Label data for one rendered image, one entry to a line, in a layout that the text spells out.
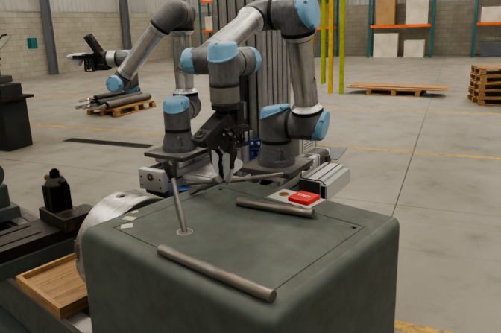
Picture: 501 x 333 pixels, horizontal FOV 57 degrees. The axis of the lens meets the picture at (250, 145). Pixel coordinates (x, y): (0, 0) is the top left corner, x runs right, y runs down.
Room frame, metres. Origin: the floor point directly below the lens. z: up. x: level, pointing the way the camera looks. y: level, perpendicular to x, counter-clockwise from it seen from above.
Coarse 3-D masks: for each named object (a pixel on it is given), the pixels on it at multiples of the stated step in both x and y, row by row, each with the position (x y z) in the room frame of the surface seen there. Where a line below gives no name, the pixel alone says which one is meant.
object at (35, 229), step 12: (84, 204) 1.87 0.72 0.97; (12, 228) 1.65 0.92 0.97; (24, 228) 1.65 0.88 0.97; (36, 228) 1.64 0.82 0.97; (48, 228) 1.64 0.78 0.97; (0, 240) 1.55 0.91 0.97; (12, 240) 1.54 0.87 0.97; (24, 240) 1.54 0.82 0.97; (36, 240) 1.55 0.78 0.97; (48, 240) 1.58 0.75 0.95; (60, 240) 1.61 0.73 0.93; (0, 252) 1.46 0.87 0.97; (12, 252) 1.48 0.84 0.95; (24, 252) 1.51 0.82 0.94
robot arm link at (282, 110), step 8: (280, 104) 1.78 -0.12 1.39; (288, 104) 1.74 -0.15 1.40; (264, 112) 1.73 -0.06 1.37; (272, 112) 1.71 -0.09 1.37; (280, 112) 1.71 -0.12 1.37; (288, 112) 1.70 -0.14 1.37; (264, 120) 1.73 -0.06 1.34; (272, 120) 1.71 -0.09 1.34; (280, 120) 1.70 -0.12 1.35; (264, 128) 1.73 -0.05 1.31; (272, 128) 1.71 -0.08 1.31; (280, 128) 1.69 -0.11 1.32; (264, 136) 1.73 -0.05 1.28; (272, 136) 1.71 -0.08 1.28; (280, 136) 1.71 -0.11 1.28; (288, 136) 1.70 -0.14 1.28
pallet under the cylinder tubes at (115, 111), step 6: (138, 102) 9.94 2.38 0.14; (144, 102) 9.91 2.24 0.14; (150, 102) 10.02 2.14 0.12; (90, 108) 9.44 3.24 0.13; (114, 108) 9.27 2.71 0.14; (120, 108) 9.24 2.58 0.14; (126, 108) 9.94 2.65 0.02; (132, 108) 9.62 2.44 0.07; (138, 108) 9.67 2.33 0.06; (144, 108) 9.87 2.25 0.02; (150, 108) 9.96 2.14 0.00; (90, 114) 9.43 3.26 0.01; (102, 114) 9.27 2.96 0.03; (108, 114) 9.40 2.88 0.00; (114, 114) 9.11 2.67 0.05; (120, 114) 9.25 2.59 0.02; (126, 114) 9.30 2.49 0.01
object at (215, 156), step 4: (212, 152) 1.18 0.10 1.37; (216, 152) 1.17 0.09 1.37; (220, 152) 1.18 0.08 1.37; (212, 156) 1.18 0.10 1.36; (216, 156) 1.17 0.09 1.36; (220, 156) 1.17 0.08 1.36; (212, 160) 1.18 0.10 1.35; (216, 160) 1.17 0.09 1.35; (220, 160) 1.17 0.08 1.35; (212, 164) 1.18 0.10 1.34; (216, 164) 1.17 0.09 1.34; (220, 164) 1.17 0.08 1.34; (216, 168) 1.17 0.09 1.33; (220, 168) 1.17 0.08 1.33; (216, 172) 1.17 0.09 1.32; (220, 172) 1.17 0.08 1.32; (220, 176) 1.17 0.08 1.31
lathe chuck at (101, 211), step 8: (120, 192) 1.27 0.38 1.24; (128, 192) 1.27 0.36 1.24; (136, 192) 1.27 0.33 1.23; (144, 192) 1.29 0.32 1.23; (104, 200) 1.23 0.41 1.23; (112, 200) 1.22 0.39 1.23; (120, 200) 1.21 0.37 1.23; (128, 200) 1.21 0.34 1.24; (96, 208) 1.21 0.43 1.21; (104, 208) 1.20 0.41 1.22; (112, 208) 1.19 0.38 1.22; (88, 216) 1.20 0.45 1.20; (96, 216) 1.18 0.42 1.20; (104, 216) 1.17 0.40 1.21; (88, 224) 1.17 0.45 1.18; (80, 232) 1.17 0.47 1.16; (80, 240) 1.16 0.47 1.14; (80, 248) 1.15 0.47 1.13; (80, 256) 1.14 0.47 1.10; (80, 264) 1.14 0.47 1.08; (80, 272) 1.15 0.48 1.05
